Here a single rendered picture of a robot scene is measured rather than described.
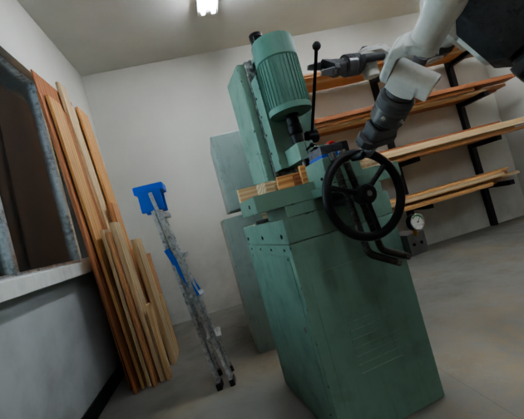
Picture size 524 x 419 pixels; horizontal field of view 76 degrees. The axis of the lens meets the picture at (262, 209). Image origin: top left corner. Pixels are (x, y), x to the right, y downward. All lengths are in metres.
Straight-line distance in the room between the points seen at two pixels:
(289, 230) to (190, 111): 2.82
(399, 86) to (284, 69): 0.62
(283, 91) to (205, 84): 2.60
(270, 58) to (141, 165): 2.53
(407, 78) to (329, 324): 0.80
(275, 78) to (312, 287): 0.79
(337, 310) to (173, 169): 2.76
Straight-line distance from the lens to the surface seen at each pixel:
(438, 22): 0.79
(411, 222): 1.33
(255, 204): 1.12
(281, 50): 1.43
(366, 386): 1.37
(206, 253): 3.61
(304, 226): 1.17
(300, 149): 1.35
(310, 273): 1.19
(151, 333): 2.39
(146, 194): 1.91
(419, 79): 0.88
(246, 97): 1.60
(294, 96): 1.37
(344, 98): 4.17
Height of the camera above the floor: 0.83
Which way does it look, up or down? 1 degrees up
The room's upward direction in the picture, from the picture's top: 15 degrees counter-clockwise
